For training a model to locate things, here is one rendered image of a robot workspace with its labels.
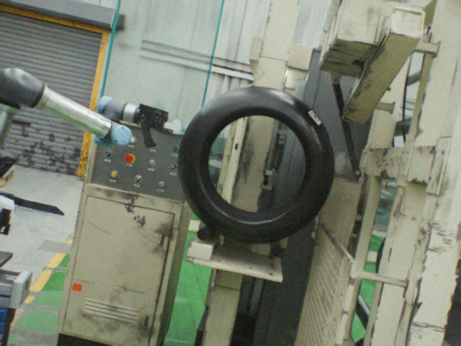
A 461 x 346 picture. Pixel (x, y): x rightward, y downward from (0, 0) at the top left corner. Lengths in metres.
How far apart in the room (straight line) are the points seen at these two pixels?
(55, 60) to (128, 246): 8.75
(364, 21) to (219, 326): 1.44
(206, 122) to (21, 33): 9.72
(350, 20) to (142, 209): 1.51
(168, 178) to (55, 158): 8.55
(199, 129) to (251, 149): 0.42
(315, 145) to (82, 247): 1.46
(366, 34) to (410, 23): 0.14
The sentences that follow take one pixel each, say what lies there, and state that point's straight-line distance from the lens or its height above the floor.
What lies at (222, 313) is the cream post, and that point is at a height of 0.50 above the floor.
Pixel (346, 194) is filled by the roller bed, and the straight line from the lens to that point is 2.20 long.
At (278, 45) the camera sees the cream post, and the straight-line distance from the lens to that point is 2.29.
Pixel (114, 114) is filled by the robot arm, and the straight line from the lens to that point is 2.05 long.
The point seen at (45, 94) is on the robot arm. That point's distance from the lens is 1.84.
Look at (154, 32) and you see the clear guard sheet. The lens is 2.77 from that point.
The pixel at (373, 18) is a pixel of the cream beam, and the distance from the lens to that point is 1.71.
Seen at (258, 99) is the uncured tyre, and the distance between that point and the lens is 1.88.
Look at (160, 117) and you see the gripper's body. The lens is 2.01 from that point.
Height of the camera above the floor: 1.24
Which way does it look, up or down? 3 degrees down
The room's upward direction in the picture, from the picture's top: 11 degrees clockwise
